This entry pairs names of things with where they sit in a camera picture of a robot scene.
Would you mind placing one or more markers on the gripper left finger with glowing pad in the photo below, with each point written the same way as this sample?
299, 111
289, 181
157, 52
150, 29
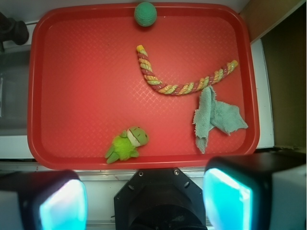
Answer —
50, 200

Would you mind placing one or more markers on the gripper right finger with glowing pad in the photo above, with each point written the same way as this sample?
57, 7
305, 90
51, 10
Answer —
261, 191

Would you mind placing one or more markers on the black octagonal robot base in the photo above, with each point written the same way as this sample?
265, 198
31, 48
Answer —
159, 199

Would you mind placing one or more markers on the green textured ball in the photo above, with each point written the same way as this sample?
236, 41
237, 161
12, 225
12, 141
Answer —
145, 14

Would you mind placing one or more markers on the teal terry cloth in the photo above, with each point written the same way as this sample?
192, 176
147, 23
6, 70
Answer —
215, 114

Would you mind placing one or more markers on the green plush frog toy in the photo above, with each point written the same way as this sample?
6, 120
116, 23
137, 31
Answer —
125, 145

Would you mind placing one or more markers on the red plastic tray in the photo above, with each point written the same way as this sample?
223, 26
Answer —
86, 86

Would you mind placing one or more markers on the dark faucet fixture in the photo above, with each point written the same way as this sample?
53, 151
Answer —
12, 30

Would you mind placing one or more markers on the red yellow twisted rope toy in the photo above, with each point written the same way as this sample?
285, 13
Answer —
180, 89

